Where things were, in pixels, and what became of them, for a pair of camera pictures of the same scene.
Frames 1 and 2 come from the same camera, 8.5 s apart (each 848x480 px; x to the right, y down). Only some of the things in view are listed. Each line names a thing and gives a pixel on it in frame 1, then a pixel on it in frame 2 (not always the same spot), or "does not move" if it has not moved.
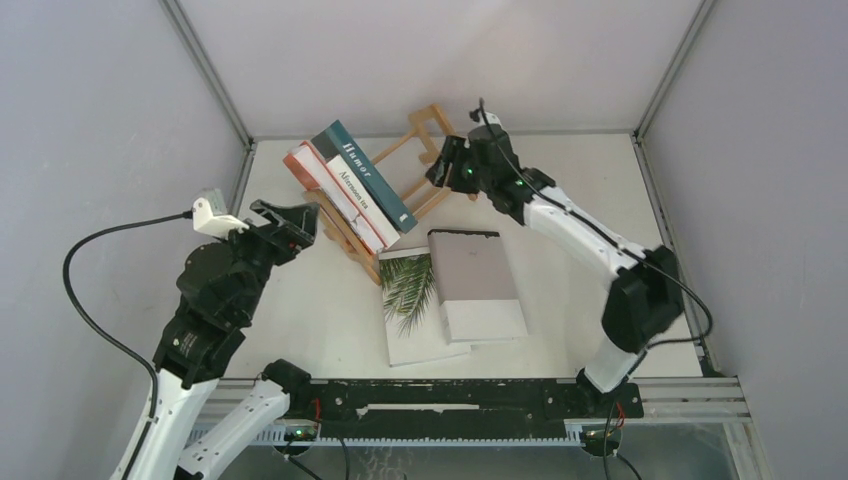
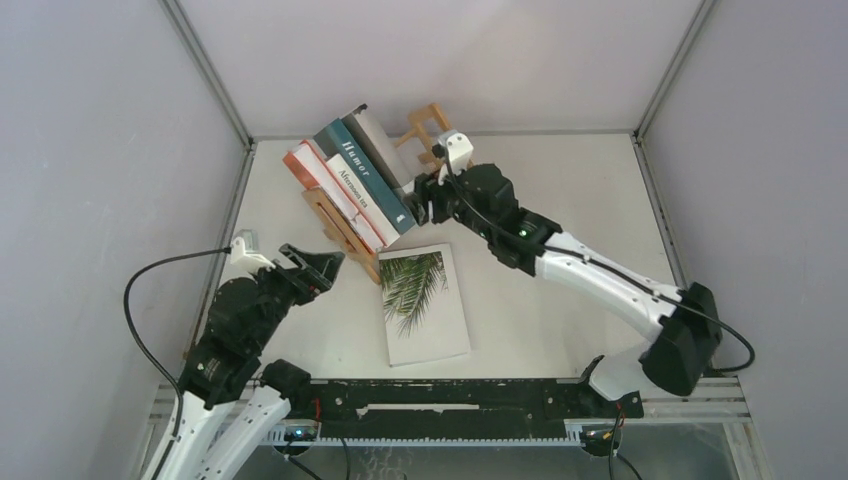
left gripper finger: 296,244 -> 313,284
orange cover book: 304,164 does not move
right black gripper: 438,171 -> 430,189
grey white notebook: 475,286 -> 364,125
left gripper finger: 301,219 -> 325,264
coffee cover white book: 363,200 does not move
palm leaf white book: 415,323 does not move
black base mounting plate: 444,410 does not move
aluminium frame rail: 664,402 does not move
